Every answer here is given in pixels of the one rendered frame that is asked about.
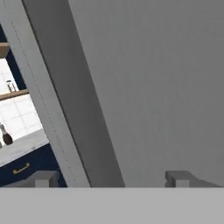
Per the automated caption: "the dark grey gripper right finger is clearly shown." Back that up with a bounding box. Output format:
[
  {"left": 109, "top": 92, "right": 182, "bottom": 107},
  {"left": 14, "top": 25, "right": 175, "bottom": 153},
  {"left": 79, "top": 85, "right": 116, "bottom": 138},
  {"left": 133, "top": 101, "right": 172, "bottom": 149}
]
[{"left": 164, "top": 170, "right": 223, "bottom": 188}]

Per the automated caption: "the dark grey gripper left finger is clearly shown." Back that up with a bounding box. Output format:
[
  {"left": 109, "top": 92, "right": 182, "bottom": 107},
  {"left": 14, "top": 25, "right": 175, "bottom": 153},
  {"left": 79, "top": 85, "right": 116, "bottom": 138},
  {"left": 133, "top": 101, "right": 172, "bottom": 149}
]
[{"left": 6, "top": 170, "right": 60, "bottom": 188}]

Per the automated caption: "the grey fridge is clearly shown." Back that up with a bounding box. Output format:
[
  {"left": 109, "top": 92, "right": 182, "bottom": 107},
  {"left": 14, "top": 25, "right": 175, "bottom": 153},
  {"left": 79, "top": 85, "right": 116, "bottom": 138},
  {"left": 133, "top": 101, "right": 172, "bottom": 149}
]
[{"left": 0, "top": 0, "right": 224, "bottom": 188}]

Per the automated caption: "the navy blue drawer front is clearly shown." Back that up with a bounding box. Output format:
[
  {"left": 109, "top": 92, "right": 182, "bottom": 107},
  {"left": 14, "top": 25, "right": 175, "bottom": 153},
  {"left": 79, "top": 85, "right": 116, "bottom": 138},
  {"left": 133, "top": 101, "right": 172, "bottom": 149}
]
[{"left": 0, "top": 142, "right": 68, "bottom": 188}]

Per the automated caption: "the brown bottle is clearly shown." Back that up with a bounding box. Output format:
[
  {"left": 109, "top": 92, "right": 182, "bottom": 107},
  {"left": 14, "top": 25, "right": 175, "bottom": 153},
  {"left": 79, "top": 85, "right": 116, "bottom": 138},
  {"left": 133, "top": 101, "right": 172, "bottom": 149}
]
[{"left": 0, "top": 122, "right": 14, "bottom": 146}]

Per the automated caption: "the small glass jar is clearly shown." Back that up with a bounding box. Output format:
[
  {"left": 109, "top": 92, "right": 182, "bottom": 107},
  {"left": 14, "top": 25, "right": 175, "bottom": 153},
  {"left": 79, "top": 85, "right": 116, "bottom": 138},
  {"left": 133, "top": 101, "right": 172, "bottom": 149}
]
[{"left": 6, "top": 80, "right": 17, "bottom": 93}]

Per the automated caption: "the brass drawer handle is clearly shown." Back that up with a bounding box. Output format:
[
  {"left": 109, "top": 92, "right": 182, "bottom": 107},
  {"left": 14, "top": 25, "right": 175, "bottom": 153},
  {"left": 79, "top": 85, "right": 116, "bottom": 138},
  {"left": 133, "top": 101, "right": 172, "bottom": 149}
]
[{"left": 11, "top": 162, "right": 32, "bottom": 175}]

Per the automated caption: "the wooden wall shelf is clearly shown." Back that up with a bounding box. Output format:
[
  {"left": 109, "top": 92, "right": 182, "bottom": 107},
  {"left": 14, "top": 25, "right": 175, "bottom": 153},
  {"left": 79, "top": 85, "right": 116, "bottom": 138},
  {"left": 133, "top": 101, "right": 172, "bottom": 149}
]
[
  {"left": 0, "top": 88, "right": 30, "bottom": 102},
  {"left": 0, "top": 42, "right": 11, "bottom": 60}
]

